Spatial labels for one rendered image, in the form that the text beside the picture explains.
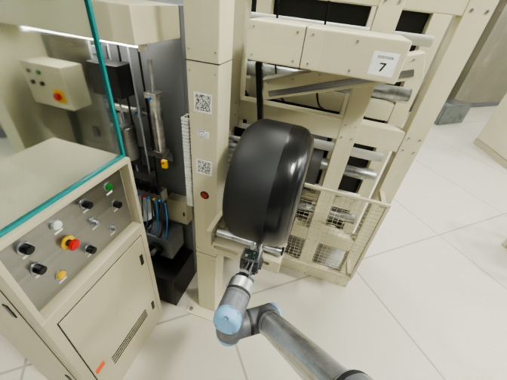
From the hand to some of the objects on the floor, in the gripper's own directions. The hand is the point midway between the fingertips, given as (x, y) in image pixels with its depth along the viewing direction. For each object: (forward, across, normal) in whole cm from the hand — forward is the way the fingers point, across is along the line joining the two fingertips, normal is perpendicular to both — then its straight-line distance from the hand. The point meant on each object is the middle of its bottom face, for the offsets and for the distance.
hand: (257, 246), depth 112 cm
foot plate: (+23, +33, +100) cm, 108 cm away
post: (+22, +33, +100) cm, 108 cm away
